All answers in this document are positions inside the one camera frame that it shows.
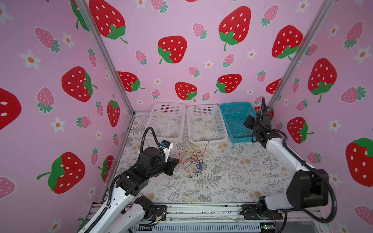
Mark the left aluminium corner post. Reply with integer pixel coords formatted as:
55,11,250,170
76,0,135,116

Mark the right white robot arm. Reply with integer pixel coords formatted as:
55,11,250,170
241,99,338,223

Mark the teal plastic basket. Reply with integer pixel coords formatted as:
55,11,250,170
220,102,256,143

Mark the aluminium corner post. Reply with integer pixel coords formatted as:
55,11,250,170
76,0,135,116
267,0,336,108

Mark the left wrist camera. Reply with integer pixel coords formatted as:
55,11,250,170
160,140,174,163

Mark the white plastic basket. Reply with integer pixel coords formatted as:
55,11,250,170
186,105,228,145
146,103,186,143

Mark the middle white plastic basket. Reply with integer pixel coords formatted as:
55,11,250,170
186,105,228,145

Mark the right aluminium corner post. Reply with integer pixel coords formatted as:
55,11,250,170
267,0,336,108

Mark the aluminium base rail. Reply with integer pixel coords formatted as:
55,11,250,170
98,203,331,233

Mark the yellow cable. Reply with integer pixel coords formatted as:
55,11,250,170
189,106,218,140

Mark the coloured cable bundle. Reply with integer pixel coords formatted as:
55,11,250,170
177,141,210,204

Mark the left white plastic basket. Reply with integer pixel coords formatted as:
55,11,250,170
146,103,186,143

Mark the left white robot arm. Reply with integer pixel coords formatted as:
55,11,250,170
80,127,180,233

